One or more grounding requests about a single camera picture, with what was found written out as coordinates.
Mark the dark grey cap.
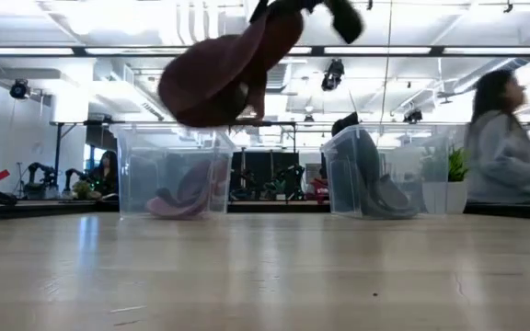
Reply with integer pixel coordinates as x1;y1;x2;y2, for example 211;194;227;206
328;111;420;221

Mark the black ceiling spotlight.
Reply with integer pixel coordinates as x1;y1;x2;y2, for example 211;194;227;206
320;58;346;93
402;107;424;126
8;78;32;101

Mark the black background rig frame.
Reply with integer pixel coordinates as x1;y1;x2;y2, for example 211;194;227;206
48;120;299;200

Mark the yellow green plush toy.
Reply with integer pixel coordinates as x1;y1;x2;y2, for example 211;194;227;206
71;179;103;201

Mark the clear plastic bin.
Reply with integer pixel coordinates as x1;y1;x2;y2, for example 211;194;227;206
320;122;453;221
109;122;238;222

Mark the maroon cap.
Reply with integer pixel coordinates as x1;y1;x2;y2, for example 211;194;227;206
156;3;305;130

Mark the dusty pink cap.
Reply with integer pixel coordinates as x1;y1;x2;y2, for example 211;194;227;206
145;157;230;221

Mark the red background object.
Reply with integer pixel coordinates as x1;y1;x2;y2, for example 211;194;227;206
308;177;331;204

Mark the thin hanging cable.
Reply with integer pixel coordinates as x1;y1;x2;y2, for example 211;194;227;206
377;0;395;142

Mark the black metal table frame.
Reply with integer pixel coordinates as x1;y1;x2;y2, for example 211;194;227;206
0;198;530;223

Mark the green plant in white pot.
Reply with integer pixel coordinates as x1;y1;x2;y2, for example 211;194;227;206
421;145;471;216

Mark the person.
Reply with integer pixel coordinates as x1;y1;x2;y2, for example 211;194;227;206
464;68;530;206
89;149;121;198

